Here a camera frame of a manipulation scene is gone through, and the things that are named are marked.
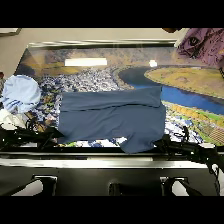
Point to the blue T-shirt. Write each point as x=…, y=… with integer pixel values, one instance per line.
x=113, y=116

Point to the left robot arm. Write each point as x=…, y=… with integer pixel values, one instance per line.
x=23, y=137

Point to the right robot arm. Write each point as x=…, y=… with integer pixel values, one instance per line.
x=196, y=150

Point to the light blue garment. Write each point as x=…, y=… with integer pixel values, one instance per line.
x=20, y=93

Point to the white garment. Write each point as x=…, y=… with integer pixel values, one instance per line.
x=8, y=119

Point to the purple printed garment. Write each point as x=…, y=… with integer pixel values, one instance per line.
x=203, y=45

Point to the silver frame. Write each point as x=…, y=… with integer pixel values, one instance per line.
x=100, y=163

